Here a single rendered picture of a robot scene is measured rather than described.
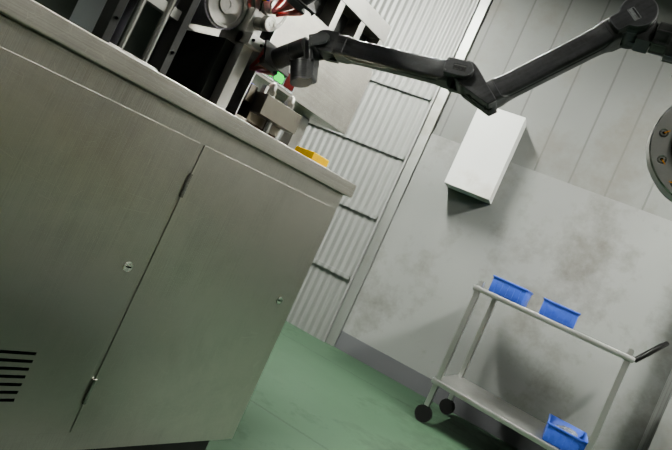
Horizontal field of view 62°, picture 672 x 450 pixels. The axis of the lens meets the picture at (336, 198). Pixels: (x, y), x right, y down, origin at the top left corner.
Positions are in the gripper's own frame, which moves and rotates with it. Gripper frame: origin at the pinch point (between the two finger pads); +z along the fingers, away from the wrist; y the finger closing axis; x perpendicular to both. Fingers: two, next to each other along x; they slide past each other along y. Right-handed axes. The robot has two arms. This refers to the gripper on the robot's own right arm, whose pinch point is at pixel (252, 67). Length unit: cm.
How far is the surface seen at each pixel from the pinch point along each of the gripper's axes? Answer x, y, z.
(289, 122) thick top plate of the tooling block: -10.7, 15.9, -1.5
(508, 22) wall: 156, 228, -11
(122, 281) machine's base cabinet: -66, -29, 2
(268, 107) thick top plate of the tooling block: -10.4, 6.0, -1.7
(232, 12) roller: 6.3, -15.4, -5.9
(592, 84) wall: 105, 248, -56
